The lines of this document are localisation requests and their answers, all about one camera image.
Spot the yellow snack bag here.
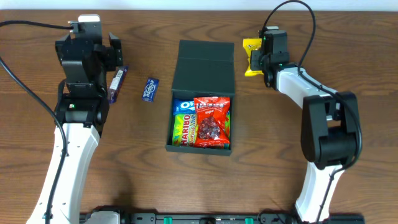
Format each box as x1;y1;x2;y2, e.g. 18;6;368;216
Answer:
243;38;263;77

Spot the blue Oreo cookie pack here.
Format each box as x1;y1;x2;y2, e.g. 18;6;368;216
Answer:
173;99;196;115

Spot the dark green gift box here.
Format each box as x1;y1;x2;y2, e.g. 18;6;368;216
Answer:
165;40;235;156

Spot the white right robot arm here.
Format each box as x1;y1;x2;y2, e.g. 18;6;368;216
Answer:
249;27;361;223

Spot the blue Eclipse mint tin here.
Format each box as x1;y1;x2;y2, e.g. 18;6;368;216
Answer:
142;78;159;103

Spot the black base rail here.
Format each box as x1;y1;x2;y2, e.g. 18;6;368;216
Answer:
79;211;365;224

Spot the dark blue chocolate bar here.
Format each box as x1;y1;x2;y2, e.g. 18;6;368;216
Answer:
108;65;129;104

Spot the Haribo worms gummy bag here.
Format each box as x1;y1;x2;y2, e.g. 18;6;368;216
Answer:
172;111;231;149

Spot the red candy bag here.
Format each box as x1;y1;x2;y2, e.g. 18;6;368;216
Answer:
193;96;230;148

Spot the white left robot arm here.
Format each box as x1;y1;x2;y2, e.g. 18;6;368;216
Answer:
28;15;123;223

